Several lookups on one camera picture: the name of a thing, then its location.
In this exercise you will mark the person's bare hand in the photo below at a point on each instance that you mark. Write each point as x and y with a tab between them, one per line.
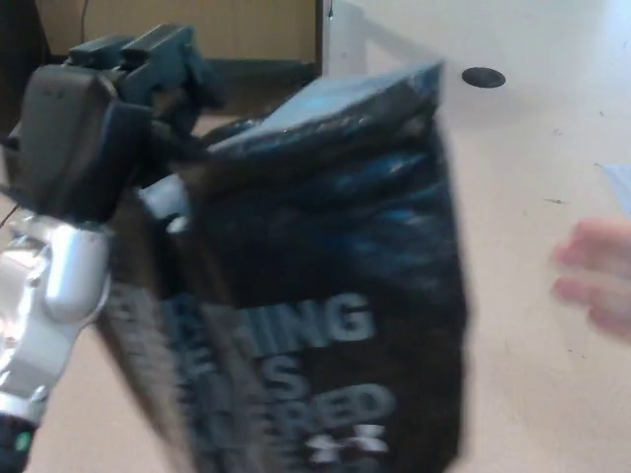
599	281

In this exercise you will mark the black printed plastic bag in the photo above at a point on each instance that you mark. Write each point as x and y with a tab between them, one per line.
320	256

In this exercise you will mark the black round floor disc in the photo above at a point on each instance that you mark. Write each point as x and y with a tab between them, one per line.
483	78

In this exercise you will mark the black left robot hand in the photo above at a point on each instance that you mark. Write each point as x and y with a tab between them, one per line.
69	143

